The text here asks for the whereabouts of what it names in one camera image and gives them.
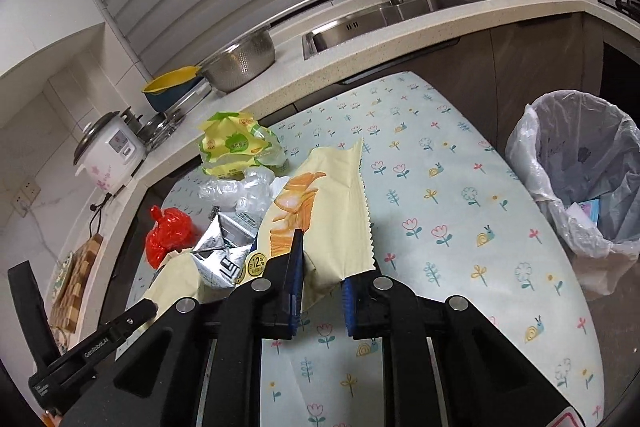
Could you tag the stainless steel sink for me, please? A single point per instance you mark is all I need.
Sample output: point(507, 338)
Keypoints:
point(360, 27)

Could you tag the grey milk carton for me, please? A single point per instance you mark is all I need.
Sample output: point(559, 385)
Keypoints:
point(225, 252)

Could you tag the trash bin with plastic liner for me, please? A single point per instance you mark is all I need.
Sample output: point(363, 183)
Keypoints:
point(560, 167)

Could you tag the pale yellow chip wrapper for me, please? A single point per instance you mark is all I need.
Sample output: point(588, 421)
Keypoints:
point(330, 192)

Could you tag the clear plastic bag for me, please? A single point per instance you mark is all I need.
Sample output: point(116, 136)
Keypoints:
point(235, 194)

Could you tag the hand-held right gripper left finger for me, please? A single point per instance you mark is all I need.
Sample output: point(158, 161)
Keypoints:
point(295, 277)

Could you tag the yellow green plastic bag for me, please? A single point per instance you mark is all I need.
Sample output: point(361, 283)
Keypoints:
point(235, 144)

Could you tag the stainless steel colander bowl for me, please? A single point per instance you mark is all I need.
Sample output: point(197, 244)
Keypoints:
point(240, 62)

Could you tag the yellow and blue colander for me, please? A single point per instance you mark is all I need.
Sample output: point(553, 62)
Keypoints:
point(170, 89)

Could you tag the red plastic bag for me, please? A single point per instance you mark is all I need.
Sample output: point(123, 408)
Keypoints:
point(170, 234)

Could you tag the black gas stove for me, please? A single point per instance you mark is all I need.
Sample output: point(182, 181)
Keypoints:
point(622, 2)

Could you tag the patterned plate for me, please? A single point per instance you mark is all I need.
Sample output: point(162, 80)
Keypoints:
point(62, 277)

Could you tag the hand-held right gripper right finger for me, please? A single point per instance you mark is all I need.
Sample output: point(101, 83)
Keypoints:
point(348, 307)

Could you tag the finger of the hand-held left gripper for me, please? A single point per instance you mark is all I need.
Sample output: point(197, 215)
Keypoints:
point(135, 318)

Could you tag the white floral rice cooker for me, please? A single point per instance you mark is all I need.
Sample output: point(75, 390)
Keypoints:
point(112, 152)

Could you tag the floral tablecloth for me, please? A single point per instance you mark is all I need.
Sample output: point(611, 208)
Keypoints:
point(450, 187)

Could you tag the wall power outlet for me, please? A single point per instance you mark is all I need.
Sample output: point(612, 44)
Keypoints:
point(27, 198)

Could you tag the wooden cutting board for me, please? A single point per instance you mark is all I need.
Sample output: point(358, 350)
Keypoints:
point(82, 287)

